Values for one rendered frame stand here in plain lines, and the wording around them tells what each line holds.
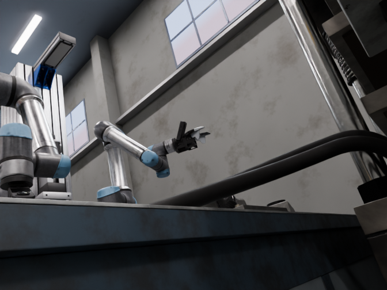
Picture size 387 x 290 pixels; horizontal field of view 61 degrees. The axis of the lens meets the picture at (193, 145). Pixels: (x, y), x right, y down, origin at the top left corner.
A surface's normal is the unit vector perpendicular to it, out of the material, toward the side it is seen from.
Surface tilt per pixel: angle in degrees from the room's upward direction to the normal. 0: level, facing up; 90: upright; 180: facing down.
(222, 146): 90
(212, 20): 90
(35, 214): 90
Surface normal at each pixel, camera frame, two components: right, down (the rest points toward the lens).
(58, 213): 0.75, -0.42
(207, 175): -0.67, -0.15
